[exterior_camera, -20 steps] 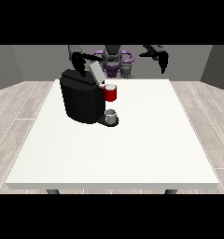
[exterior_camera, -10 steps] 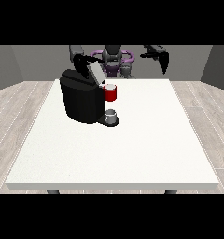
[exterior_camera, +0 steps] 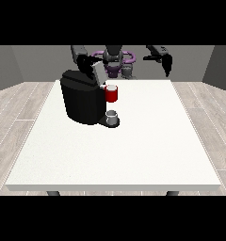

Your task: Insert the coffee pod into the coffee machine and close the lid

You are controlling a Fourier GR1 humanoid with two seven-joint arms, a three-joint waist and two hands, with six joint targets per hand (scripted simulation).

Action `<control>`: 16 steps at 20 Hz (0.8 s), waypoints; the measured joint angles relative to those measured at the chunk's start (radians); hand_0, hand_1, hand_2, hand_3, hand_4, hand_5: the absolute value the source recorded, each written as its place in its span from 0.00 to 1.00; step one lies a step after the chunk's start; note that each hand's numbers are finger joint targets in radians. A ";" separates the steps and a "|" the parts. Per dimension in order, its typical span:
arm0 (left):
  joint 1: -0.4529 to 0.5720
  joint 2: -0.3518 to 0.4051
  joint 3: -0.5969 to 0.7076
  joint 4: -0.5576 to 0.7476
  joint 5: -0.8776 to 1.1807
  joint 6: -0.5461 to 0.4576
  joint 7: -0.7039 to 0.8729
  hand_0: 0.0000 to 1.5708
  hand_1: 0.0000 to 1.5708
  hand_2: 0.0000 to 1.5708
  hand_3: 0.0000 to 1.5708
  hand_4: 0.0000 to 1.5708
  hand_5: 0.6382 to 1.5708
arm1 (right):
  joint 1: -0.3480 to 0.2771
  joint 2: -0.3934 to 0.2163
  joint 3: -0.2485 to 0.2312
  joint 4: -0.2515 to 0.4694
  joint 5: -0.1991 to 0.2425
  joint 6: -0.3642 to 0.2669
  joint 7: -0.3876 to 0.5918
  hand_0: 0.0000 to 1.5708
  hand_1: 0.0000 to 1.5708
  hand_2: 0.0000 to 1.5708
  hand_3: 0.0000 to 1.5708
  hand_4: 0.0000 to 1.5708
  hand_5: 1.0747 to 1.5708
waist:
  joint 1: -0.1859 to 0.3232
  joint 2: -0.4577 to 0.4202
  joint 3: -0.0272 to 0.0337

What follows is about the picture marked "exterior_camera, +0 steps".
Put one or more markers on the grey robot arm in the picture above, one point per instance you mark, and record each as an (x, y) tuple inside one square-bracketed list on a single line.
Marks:
[(78, 51), (158, 49)]

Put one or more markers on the small grey cup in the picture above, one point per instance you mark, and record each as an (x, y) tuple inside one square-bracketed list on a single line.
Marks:
[(112, 118)]

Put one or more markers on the red pod holder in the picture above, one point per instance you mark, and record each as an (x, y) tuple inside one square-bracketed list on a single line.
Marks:
[(111, 96)]

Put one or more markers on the black coffee machine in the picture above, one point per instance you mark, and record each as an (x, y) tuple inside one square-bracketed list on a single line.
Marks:
[(82, 100)]

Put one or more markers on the pale grey machine lid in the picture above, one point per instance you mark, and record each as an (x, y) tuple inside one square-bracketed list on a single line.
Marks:
[(99, 73)]

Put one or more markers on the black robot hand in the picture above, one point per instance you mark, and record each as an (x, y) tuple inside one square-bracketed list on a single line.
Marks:
[(166, 61), (85, 62)]

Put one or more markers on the dark table leg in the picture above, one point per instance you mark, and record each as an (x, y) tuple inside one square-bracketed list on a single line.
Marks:
[(53, 193)]

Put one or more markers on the grey robot trunk purple rings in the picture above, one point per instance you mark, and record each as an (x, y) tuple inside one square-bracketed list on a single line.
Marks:
[(113, 55)]

